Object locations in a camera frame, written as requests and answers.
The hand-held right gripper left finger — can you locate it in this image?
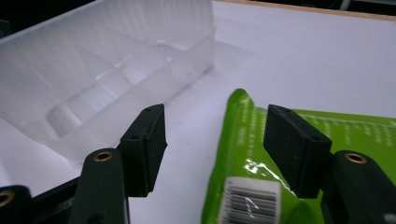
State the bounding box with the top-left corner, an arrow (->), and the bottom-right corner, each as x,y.
67,103 -> 168,224

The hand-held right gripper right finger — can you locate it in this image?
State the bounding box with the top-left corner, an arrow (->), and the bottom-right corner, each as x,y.
262,104 -> 396,224

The green snack packet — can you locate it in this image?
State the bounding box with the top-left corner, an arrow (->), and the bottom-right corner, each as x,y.
200,88 -> 396,224

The clear plastic storage bin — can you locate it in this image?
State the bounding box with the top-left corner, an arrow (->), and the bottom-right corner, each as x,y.
0,0 -> 217,164

